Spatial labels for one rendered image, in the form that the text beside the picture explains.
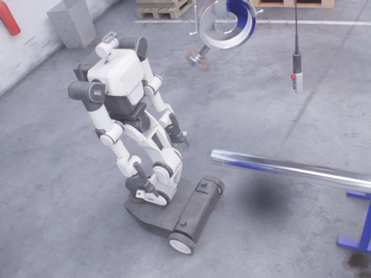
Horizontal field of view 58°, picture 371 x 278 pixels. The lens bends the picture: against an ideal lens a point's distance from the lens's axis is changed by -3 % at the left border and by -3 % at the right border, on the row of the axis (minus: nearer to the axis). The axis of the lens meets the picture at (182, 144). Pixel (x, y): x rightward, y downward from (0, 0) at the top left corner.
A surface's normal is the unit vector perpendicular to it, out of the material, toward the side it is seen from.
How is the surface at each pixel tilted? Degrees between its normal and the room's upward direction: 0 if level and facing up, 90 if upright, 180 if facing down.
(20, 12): 90
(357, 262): 0
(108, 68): 0
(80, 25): 93
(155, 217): 0
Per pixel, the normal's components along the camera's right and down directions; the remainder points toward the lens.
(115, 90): 0.29, 0.53
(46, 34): 0.86, 0.17
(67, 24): -0.35, 0.73
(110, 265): -0.22, -0.71
